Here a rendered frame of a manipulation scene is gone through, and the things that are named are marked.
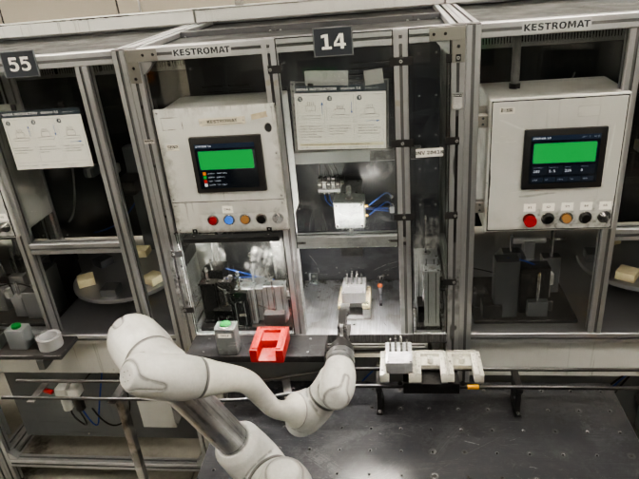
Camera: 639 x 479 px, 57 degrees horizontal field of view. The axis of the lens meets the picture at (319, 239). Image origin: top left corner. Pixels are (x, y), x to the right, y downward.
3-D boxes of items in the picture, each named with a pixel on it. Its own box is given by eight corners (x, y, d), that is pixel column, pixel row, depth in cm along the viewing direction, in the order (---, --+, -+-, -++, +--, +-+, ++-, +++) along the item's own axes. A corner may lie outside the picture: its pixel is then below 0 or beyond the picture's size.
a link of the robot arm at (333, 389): (334, 346, 174) (310, 374, 180) (329, 380, 160) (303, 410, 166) (364, 364, 176) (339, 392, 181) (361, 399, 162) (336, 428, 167)
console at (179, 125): (175, 236, 214) (149, 112, 194) (198, 206, 240) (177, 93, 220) (287, 233, 208) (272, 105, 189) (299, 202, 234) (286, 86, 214)
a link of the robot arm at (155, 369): (214, 363, 136) (189, 337, 146) (142, 360, 124) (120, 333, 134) (198, 413, 137) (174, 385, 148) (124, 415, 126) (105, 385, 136)
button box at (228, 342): (218, 354, 223) (213, 329, 218) (222, 342, 230) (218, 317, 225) (238, 354, 222) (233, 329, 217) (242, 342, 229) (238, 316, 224)
